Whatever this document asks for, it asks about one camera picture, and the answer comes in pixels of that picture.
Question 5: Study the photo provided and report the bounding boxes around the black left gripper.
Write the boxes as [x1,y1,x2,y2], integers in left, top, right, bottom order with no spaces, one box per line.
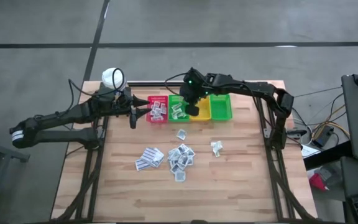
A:
[113,88,152,129]

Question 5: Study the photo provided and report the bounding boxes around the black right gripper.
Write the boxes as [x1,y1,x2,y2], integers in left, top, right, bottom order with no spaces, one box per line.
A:
[179,68,211,116]

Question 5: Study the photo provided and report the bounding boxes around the red plastic basket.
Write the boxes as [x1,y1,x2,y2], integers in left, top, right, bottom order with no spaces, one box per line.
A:
[147,95,169,124]

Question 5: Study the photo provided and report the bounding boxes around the green plastic basket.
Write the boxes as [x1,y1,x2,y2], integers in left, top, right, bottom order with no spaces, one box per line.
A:
[168,94,191,122]
[209,93,233,121]

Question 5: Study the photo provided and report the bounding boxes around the yellow plastic basket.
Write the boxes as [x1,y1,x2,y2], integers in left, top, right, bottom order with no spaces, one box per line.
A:
[188,93,212,121]

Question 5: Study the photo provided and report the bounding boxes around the yellow Lysol wipes canister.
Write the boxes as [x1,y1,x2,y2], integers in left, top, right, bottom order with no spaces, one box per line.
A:
[101,67,127,91]

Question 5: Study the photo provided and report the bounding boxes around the blue striped white packet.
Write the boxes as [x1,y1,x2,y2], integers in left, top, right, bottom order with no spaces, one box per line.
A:
[135,158,151,171]
[140,147,160,163]
[151,149,165,168]

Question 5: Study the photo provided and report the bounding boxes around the white paper sheet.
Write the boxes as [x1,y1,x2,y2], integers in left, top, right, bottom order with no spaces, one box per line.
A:
[300,144,321,158]

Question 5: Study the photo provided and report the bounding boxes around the black power adapter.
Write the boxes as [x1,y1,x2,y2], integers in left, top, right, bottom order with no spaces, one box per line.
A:
[311,126,334,147]

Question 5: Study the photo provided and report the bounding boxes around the grey metal stand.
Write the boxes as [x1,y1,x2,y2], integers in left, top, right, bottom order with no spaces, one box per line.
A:
[0,124,30,224]

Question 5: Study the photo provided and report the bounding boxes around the red object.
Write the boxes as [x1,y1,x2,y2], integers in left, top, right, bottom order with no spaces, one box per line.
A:
[308,173,328,192]

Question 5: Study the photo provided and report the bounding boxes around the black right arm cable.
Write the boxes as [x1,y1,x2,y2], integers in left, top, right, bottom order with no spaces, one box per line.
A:
[163,72,189,94]

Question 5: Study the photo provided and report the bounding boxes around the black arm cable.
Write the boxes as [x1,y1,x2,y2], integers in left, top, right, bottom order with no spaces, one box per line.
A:
[163,72,189,94]
[68,67,126,100]

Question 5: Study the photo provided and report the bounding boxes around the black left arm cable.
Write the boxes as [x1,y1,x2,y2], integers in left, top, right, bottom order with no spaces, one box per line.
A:
[68,67,126,100]

